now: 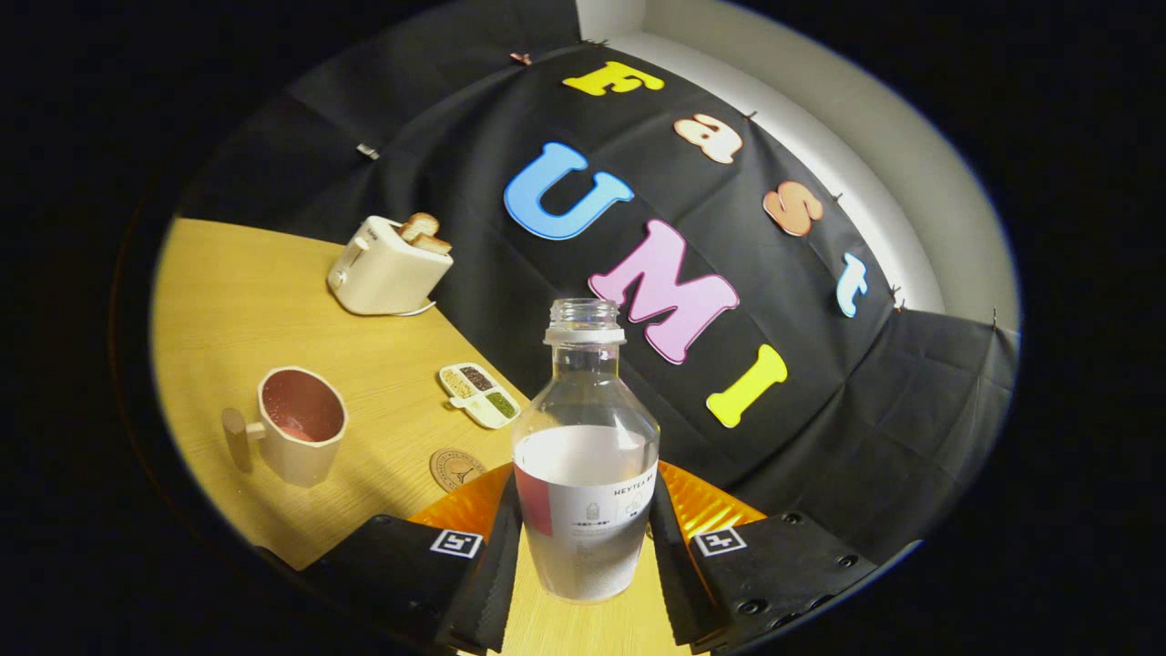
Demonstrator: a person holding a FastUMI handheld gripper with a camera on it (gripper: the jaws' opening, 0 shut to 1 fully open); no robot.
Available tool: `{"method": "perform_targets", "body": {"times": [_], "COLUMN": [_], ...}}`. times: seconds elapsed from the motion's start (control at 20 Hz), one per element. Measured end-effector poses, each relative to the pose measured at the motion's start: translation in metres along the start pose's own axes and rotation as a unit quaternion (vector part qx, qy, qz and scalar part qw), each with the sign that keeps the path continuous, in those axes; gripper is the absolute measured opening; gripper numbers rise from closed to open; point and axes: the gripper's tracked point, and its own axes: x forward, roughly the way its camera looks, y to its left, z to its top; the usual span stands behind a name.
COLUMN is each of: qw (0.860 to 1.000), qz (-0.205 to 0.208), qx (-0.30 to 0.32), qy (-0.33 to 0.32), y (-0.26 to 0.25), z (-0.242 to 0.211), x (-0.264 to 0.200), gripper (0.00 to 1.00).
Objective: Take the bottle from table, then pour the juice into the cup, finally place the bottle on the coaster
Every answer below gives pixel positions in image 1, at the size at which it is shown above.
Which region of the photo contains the black backdrop cloth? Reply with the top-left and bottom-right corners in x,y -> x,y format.
178,0 -> 1019,566

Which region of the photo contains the white divided snack tray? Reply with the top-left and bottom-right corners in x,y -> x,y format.
438,363 -> 522,430

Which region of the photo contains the round wooden coaster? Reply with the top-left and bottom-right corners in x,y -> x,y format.
429,448 -> 488,494

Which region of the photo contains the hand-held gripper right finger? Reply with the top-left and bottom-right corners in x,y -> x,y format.
649,460 -> 880,655

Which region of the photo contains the wooden table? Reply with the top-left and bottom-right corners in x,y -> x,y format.
150,217 -> 693,656

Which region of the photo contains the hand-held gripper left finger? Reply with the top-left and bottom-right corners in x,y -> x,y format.
301,463 -> 525,655

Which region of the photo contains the cream cup with wooden handle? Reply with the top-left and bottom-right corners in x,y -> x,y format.
221,366 -> 350,488

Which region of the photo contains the clear juice bottle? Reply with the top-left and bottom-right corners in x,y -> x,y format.
510,298 -> 660,604

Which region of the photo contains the cream toaster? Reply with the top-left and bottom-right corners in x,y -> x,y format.
327,215 -> 455,317

